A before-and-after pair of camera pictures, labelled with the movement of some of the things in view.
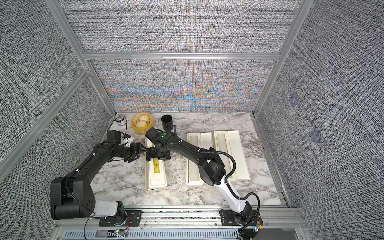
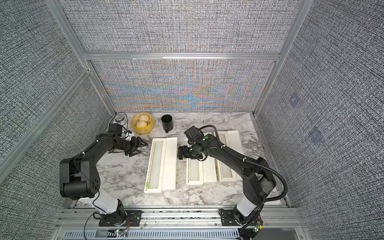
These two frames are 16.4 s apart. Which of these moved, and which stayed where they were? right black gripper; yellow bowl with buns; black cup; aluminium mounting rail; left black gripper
Moved: right black gripper; left black gripper
Stayed: yellow bowl with buns; black cup; aluminium mounting rail
